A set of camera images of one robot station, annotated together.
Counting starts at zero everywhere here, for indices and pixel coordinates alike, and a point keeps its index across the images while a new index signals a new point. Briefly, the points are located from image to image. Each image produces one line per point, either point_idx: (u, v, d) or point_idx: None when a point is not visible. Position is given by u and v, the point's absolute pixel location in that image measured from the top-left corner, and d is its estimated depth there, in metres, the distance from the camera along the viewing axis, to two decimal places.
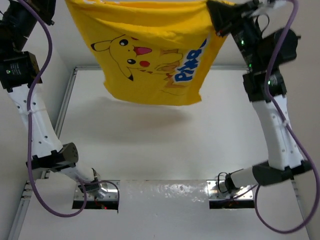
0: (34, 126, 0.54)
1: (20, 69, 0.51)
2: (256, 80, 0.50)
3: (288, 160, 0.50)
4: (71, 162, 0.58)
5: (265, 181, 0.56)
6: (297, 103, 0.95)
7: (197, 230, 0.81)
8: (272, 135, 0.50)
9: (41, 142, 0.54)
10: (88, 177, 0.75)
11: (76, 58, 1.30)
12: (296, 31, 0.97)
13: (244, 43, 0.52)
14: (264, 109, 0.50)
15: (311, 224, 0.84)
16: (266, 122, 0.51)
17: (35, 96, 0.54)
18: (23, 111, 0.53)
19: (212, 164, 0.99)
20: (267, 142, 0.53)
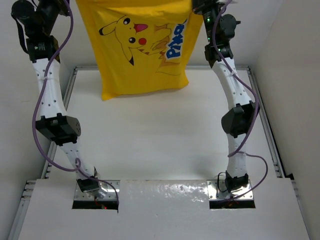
0: (46, 91, 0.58)
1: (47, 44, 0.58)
2: (212, 49, 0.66)
3: (238, 99, 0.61)
4: (72, 129, 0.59)
5: (227, 126, 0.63)
6: (295, 103, 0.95)
7: (197, 230, 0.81)
8: (225, 81, 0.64)
9: (50, 104, 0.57)
10: (88, 172, 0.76)
11: (76, 58, 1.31)
12: (293, 32, 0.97)
13: (209, 21, 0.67)
14: (218, 67, 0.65)
15: (311, 224, 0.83)
16: (220, 76, 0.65)
17: (52, 68, 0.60)
18: (39, 74, 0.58)
19: (211, 164, 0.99)
20: (225, 90, 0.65)
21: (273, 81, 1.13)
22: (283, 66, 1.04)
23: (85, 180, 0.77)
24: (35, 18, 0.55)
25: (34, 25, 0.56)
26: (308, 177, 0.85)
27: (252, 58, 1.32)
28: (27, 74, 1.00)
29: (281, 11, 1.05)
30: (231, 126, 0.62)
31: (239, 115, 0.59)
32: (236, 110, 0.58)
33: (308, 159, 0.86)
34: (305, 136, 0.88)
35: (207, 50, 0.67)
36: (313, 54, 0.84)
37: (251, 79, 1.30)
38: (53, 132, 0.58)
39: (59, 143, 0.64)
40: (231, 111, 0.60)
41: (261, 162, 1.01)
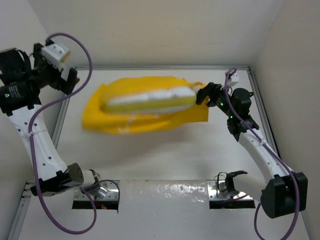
0: (36, 149, 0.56)
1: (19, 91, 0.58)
2: (235, 124, 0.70)
3: (275, 169, 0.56)
4: (76, 183, 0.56)
5: (268, 208, 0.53)
6: (295, 104, 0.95)
7: (197, 230, 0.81)
8: (256, 153, 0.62)
9: (45, 163, 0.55)
10: (89, 182, 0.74)
11: (76, 58, 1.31)
12: (292, 33, 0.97)
13: (223, 104, 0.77)
14: (245, 139, 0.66)
15: (311, 225, 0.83)
16: (250, 147, 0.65)
17: (37, 119, 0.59)
18: (25, 133, 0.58)
19: (211, 164, 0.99)
20: (260, 165, 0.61)
21: (273, 82, 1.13)
22: (283, 67, 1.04)
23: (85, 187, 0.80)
24: (15, 63, 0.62)
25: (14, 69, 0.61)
26: (308, 177, 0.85)
27: (252, 58, 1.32)
28: None
29: (281, 12, 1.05)
30: (274, 208, 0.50)
31: (283, 190, 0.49)
32: (277, 181, 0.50)
33: (307, 159, 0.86)
34: (305, 137, 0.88)
35: (231, 124, 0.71)
36: (313, 55, 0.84)
37: (251, 79, 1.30)
38: (57, 192, 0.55)
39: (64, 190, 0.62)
40: (270, 186, 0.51)
41: None
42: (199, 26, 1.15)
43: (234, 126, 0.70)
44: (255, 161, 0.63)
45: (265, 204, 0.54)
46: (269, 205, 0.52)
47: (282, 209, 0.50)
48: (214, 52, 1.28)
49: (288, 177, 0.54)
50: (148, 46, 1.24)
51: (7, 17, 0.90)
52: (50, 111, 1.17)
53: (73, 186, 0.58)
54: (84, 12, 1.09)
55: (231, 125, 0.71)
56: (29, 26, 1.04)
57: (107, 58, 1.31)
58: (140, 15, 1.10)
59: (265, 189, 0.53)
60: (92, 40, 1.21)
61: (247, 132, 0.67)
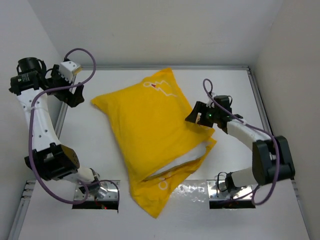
0: (35, 123, 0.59)
1: (30, 77, 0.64)
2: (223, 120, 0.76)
3: (258, 137, 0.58)
4: (68, 160, 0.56)
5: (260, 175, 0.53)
6: (295, 104, 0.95)
7: (197, 230, 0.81)
8: (241, 132, 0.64)
9: (42, 135, 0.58)
10: (89, 180, 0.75)
11: (76, 58, 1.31)
12: (293, 33, 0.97)
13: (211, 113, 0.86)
14: (231, 125, 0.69)
15: (311, 225, 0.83)
16: (235, 130, 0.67)
17: (40, 98, 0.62)
18: (28, 107, 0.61)
19: (211, 164, 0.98)
20: (246, 142, 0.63)
21: (273, 82, 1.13)
22: (283, 67, 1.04)
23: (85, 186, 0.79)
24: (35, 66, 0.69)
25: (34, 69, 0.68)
26: (308, 177, 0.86)
27: (252, 58, 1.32)
28: None
29: (281, 12, 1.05)
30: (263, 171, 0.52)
31: (266, 150, 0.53)
32: (259, 143, 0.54)
33: (307, 159, 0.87)
34: (304, 137, 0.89)
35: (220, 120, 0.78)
36: (313, 55, 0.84)
37: (251, 79, 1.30)
38: (48, 169, 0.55)
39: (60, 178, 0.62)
40: (255, 151, 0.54)
41: None
42: (199, 26, 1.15)
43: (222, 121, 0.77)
44: (243, 142, 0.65)
45: (256, 174, 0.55)
46: (260, 173, 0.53)
47: (271, 171, 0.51)
48: (215, 52, 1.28)
49: (270, 141, 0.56)
50: (148, 46, 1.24)
51: (7, 17, 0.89)
52: (50, 110, 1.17)
53: (66, 167, 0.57)
54: (84, 12, 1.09)
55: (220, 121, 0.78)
56: (29, 26, 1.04)
57: (107, 58, 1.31)
58: (140, 15, 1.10)
59: (253, 160, 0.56)
60: (92, 40, 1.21)
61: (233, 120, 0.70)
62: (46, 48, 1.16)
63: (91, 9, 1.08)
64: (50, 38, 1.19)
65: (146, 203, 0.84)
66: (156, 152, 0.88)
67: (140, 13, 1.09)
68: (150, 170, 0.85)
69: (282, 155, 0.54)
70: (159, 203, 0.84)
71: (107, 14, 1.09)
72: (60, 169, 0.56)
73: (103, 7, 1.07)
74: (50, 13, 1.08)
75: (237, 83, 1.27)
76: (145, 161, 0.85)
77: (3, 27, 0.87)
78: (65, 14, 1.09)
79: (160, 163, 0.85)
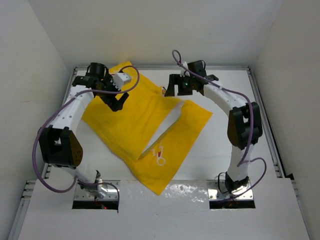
0: (68, 108, 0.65)
1: (89, 80, 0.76)
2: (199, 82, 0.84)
3: (233, 104, 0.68)
4: (70, 154, 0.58)
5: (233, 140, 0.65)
6: (295, 104, 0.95)
7: (197, 230, 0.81)
8: (217, 96, 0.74)
9: (64, 117, 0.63)
10: (89, 181, 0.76)
11: (76, 58, 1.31)
12: (293, 34, 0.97)
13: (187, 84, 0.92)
14: (208, 89, 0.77)
15: (311, 225, 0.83)
16: (213, 94, 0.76)
17: (84, 94, 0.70)
18: (72, 95, 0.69)
19: (212, 164, 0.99)
20: (221, 104, 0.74)
21: (273, 82, 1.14)
22: (283, 67, 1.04)
23: (86, 185, 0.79)
24: (97, 71, 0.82)
25: (95, 74, 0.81)
26: (308, 177, 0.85)
27: (252, 58, 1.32)
28: (27, 75, 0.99)
29: (281, 12, 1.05)
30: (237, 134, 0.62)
31: (239, 116, 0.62)
32: (234, 110, 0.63)
33: (307, 159, 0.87)
34: (305, 137, 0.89)
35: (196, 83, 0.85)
36: (313, 56, 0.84)
37: (251, 79, 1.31)
38: (48, 150, 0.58)
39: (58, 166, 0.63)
40: (231, 117, 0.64)
41: (260, 163, 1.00)
42: (199, 26, 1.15)
43: (198, 84, 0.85)
44: (219, 104, 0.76)
45: (233, 139, 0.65)
46: (235, 137, 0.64)
47: (244, 134, 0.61)
48: (215, 52, 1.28)
49: (245, 108, 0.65)
50: (148, 46, 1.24)
51: (7, 17, 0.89)
52: (50, 110, 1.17)
53: (66, 161, 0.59)
54: (84, 12, 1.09)
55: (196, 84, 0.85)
56: (30, 27, 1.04)
57: (107, 58, 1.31)
58: (140, 15, 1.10)
59: (229, 125, 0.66)
60: (92, 40, 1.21)
61: (208, 84, 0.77)
62: (47, 48, 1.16)
63: (91, 9, 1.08)
64: (50, 38, 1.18)
65: (150, 180, 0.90)
66: (142, 129, 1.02)
67: (140, 13, 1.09)
68: (140, 148, 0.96)
69: (256, 118, 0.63)
70: (163, 178, 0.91)
71: (107, 14, 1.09)
72: (59, 156, 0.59)
73: (103, 7, 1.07)
74: (51, 13, 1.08)
75: (237, 83, 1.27)
76: (132, 139, 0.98)
77: (3, 28, 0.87)
78: (65, 14, 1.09)
79: (144, 138, 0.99)
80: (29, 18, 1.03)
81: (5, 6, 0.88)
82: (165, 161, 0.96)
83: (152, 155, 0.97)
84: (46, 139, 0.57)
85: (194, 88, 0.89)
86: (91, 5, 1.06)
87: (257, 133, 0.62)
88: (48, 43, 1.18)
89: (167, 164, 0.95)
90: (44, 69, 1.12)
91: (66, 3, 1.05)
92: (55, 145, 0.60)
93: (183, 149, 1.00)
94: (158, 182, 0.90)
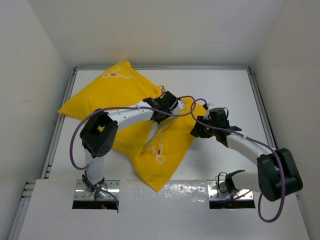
0: (128, 111, 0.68)
1: (157, 105, 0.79)
2: (221, 133, 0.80)
3: (260, 151, 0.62)
4: (102, 142, 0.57)
5: (265, 190, 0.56)
6: (296, 105, 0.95)
7: (196, 229, 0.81)
8: (241, 145, 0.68)
9: (120, 114, 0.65)
10: (91, 180, 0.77)
11: (76, 59, 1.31)
12: (293, 34, 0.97)
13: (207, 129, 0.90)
14: (232, 139, 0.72)
15: (311, 225, 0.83)
16: (237, 144, 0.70)
17: (146, 110, 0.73)
18: (137, 105, 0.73)
19: (212, 164, 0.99)
20: (248, 155, 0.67)
21: (273, 82, 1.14)
22: (283, 67, 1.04)
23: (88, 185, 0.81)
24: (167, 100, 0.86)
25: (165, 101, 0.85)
26: (308, 177, 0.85)
27: (252, 58, 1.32)
28: (27, 75, 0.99)
29: (281, 12, 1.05)
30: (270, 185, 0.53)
31: (270, 165, 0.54)
32: (262, 158, 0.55)
33: (307, 159, 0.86)
34: (305, 137, 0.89)
35: (218, 134, 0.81)
36: (313, 56, 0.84)
37: (251, 79, 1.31)
38: (90, 130, 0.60)
39: (83, 146, 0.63)
40: (259, 166, 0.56)
41: None
42: (199, 26, 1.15)
43: (220, 135, 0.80)
44: (246, 156, 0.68)
45: (264, 190, 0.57)
46: (267, 187, 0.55)
47: (278, 186, 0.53)
48: (215, 52, 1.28)
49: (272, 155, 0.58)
50: (148, 46, 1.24)
51: (7, 16, 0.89)
52: (50, 111, 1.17)
53: (94, 146, 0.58)
54: (84, 12, 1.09)
55: (218, 135, 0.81)
56: (31, 27, 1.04)
57: (107, 58, 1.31)
58: (140, 15, 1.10)
59: (259, 175, 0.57)
60: (92, 39, 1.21)
61: (232, 134, 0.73)
62: (47, 48, 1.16)
63: (92, 9, 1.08)
64: (50, 38, 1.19)
65: (151, 177, 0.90)
66: (141, 123, 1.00)
67: (140, 13, 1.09)
68: (142, 143, 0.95)
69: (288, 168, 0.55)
70: (163, 175, 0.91)
71: (107, 14, 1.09)
72: (92, 139, 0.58)
73: (104, 7, 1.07)
74: (51, 13, 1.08)
75: (237, 83, 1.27)
76: (132, 134, 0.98)
77: (3, 28, 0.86)
78: (65, 14, 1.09)
79: (144, 132, 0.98)
80: (29, 18, 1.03)
81: (5, 6, 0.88)
82: (164, 159, 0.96)
83: (152, 152, 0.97)
84: (95, 119, 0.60)
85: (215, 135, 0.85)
86: (91, 5, 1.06)
87: (295, 184, 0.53)
88: (48, 43, 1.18)
89: (165, 161, 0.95)
90: (43, 69, 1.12)
91: (66, 2, 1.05)
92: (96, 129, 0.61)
93: (181, 148, 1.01)
94: (158, 180, 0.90)
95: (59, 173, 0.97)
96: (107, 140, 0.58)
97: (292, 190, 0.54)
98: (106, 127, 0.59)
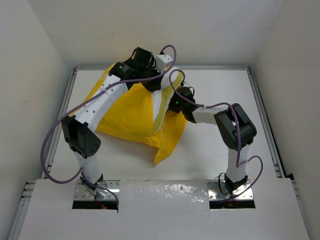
0: (96, 101, 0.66)
1: (127, 72, 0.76)
2: (188, 111, 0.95)
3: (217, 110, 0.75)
4: (86, 147, 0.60)
5: (229, 144, 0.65)
6: (296, 104, 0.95)
7: (197, 229, 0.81)
8: (204, 114, 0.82)
9: (88, 111, 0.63)
10: (91, 180, 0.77)
11: (76, 59, 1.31)
12: (293, 34, 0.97)
13: (177, 102, 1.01)
14: (197, 113, 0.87)
15: (311, 225, 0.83)
16: (201, 115, 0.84)
17: (115, 87, 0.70)
18: (103, 88, 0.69)
19: (213, 164, 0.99)
20: (210, 120, 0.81)
21: (273, 82, 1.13)
22: (283, 67, 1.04)
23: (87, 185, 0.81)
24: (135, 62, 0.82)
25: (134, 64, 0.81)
26: (308, 177, 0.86)
27: (252, 58, 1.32)
28: (27, 74, 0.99)
29: (282, 12, 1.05)
30: (230, 135, 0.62)
31: (225, 117, 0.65)
32: (218, 113, 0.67)
33: (307, 159, 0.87)
34: (304, 137, 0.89)
35: (187, 114, 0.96)
36: (313, 56, 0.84)
37: (251, 79, 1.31)
38: (70, 139, 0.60)
39: (72, 149, 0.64)
40: (217, 121, 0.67)
41: (255, 159, 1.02)
42: (200, 26, 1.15)
43: (188, 114, 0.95)
44: (209, 121, 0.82)
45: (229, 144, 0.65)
46: (229, 140, 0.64)
47: (235, 134, 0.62)
48: (215, 52, 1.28)
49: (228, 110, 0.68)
50: (148, 47, 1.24)
51: (7, 16, 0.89)
52: (50, 110, 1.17)
53: (82, 150, 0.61)
54: (84, 12, 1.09)
55: (187, 114, 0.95)
56: (31, 26, 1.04)
57: (108, 58, 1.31)
58: (140, 15, 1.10)
59: (221, 132, 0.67)
60: (92, 39, 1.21)
61: (196, 109, 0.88)
62: (46, 48, 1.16)
63: (92, 9, 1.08)
64: (50, 38, 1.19)
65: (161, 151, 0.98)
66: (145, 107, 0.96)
67: (140, 13, 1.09)
68: (150, 123, 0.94)
69: (240, 117, 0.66)
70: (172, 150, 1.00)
71: (107, 14, 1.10)
72: (77, 145, 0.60)
73: (104, 7, 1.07)
74: (50, 12, 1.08)
75: (237, 83, 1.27)
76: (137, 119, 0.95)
77: (3, 28, 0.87)
78: (65, 14, 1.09)
79: (149, 115, 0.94)
80: (29, 18, 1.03)
81: (5, 6, 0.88)
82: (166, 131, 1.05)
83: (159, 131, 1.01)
84: (66, 129, 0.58)
85: (183, 109, 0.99)
86: (91, 5, 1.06)
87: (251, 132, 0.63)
88: (48, 43, 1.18)
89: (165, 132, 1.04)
90: (43, 69, 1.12)
91: (67, 3, 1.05)
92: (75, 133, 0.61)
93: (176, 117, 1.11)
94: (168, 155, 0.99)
95: (59, 173, 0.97)
96: (86, 142, 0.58)
97: (250, 137, 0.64)
98: (79, 133, 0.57)
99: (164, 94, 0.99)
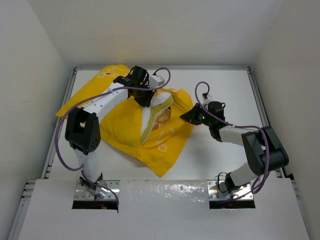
0: (103, 98, 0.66)
1: (129, 81, 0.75)
2: (215, 129, 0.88)
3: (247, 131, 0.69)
4: (89, 140, 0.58)
5: (255, 169, 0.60)
6: (296, 104, 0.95)
7: (196, 230, 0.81)
8: (232, 132, 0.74)
9: (96, 104, 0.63)
10: (90, 180, 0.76)
11: (76, 59, 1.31)
12: (293, 34, 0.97)
13: (204, 118, 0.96)
14: (223, 131, 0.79)
15: (311, 225, 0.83)
16: (228, 134, 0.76)
17: (120, 91, 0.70)
18: (109, 88, 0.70)
19: (214, 165, 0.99)
20: (236, 138, 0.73)
21: (273, 82, 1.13)
22: (283, 67, 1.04)
23: (87, 184, 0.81)
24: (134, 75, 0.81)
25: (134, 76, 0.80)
26: (308, 177, 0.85)
27: (252, 58, 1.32)
28: (27, 74, 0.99)
29: (282, 12, 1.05)
30: (257, 160, 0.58)
31: (256, 142, 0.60)
32: (247, 134, 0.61)
33: (307, 159, 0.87)
34: (304, 137, 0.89)
35: (213, 131, 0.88)
36: (313, 56, 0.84)
37: (251, 79, 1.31)
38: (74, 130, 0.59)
39: (72, 146, 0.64)
40: (245, 142, 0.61)
41: None
42: (200, 26, 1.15)
43: (215, 132, 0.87)
44: (236, 142, 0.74)
45: (251, 166, 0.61)
46: (254, 163, 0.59)
47: (263, 159, 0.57)
48: (215, 52, 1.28)
49: (259, 133, 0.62)
50: (148, 47, 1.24)
51: (7, 16, 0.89)
52: (50, 110, 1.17)
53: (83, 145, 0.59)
54: (84, 12, 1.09)
55: (214, 132, 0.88)
56: (31, 26, 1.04)
57: (108, 58, 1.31)
58: (140, 15, 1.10)
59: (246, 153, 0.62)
60: (92, 40, 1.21)
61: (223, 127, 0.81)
62: (47, 48, 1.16)
63: (91, 9, 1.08)
64: (50, 38, 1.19)
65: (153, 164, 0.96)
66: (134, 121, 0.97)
67: (140, 13, 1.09)
68: (137, 134, 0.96)
69: (272, 142, 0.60)
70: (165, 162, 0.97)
71: (107, 14, 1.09)
72: (80, 139, 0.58)
73: (104, 7, 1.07)
74: (50, 13, 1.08)
75: (237, 83, 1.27)
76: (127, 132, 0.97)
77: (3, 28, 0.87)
78: (64, 14, 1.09)
79: (135, 129, 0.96)
80: (29, 18, 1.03)
81: (5, 6, 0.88)
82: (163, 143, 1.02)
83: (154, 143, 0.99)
84: (73, 119, 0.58)
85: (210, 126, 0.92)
86: (91, 5, 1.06)
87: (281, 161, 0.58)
88: (48, 43, 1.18)
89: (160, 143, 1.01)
90: (43, 69, 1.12)
91: (66, 3, 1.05)
92: (79, 126, 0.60)
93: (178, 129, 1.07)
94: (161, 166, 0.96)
95: (59, 174, 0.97)
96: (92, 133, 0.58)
97: (280, 166, 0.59)
98: (86, 122, 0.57)
99: (153, 111, 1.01)
